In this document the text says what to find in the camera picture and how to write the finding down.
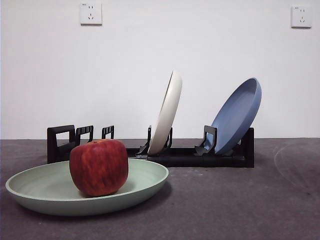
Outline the red apple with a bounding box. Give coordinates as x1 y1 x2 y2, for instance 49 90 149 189
69 139 130 198

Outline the green round plate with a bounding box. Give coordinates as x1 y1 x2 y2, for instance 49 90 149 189
5 157 170 217

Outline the cream round plate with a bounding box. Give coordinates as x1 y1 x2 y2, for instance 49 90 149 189
147 70 183 156

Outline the black plastic plate rack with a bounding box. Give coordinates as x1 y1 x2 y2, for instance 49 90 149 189
46 124 255 169

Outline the blue round plate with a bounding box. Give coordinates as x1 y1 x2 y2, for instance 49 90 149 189
210 77 263 156

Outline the white wall socket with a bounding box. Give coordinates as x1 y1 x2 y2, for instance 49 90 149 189
290 5 313 29
80 2 103 27

